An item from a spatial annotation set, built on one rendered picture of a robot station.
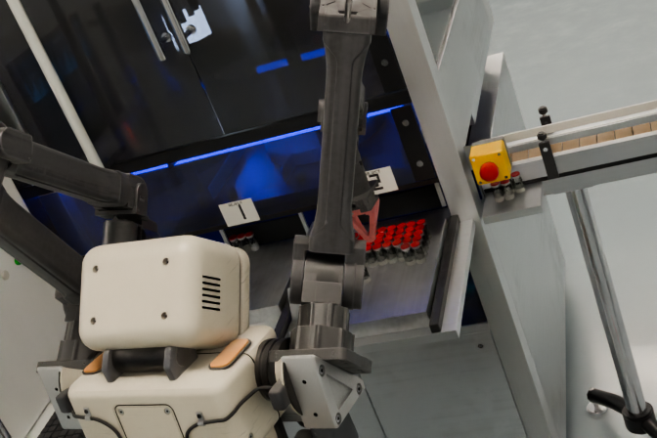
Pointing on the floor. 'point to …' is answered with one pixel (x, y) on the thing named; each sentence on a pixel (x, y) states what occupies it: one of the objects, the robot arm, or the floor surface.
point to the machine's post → (458, 183)
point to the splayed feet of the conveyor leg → (598, 402)
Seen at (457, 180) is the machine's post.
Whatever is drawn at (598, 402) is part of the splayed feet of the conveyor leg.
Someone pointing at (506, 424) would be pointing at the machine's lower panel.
